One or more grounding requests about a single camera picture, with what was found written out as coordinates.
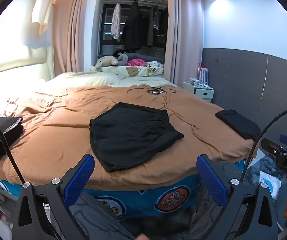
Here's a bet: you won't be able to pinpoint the black pants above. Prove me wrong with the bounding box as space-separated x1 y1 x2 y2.
89 102 184 172

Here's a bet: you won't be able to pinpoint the grey shaggy rug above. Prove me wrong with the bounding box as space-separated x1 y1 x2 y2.
245 152 287 207

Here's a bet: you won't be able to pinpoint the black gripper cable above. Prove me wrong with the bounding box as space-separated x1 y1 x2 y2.
0 109 26 185
240 106 287 182

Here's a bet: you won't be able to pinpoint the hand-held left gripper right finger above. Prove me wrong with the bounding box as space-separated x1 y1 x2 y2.
196 155 281 240

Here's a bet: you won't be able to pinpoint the cream duvet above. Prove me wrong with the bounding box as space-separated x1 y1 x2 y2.
45 71 175 91

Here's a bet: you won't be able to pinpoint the white padded headboard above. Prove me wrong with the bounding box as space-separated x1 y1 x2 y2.
0 44 57 120

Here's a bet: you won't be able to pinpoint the pink curtain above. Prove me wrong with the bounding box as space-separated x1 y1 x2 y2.
164 0 204 88
53 0 100 75

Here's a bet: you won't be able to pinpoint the tangled black cable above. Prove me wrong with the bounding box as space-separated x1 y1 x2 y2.
127 86 177 96

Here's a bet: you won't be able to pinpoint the folded black garment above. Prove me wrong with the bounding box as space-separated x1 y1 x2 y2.
215 109 262 140

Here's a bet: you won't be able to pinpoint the blue printed bed sheet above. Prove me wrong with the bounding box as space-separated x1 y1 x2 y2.
0 159 247 218

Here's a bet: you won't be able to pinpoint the stack of dark clothes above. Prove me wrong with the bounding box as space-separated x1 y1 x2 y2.
0 116 24 163

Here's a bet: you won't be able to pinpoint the beige plush toy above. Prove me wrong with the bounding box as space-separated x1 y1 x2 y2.
95 56 119 70

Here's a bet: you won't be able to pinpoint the white bag with blue print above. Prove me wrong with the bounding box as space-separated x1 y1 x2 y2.
258 171 283 201

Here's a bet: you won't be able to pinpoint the red and white bag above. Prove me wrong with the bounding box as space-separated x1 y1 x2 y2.
196 62 209 86

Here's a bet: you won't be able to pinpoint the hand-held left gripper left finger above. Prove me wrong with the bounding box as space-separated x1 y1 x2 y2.
16 154 95 240

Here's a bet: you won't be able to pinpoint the black hanging coat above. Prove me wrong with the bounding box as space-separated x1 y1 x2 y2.
122 1 144 51

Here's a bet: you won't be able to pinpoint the dark hanging clothes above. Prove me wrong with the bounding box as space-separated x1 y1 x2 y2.
148 3 169 47

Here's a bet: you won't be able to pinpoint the pink cloth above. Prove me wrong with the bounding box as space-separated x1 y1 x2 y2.
128 58 148 66

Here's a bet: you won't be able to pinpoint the white floral hanging garment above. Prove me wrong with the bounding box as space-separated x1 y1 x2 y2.
111 2 122 41

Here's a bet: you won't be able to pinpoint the grey plush toy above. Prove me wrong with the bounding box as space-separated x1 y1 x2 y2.
117 52 130 67

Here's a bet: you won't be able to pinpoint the white nightstand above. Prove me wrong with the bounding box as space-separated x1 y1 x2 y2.
182 81 214 103

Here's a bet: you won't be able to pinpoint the bear print pillow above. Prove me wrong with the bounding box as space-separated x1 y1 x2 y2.
91 64 164 78

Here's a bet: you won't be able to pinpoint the bed with brown duvet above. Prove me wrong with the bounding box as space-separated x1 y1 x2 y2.
0 84 257 196

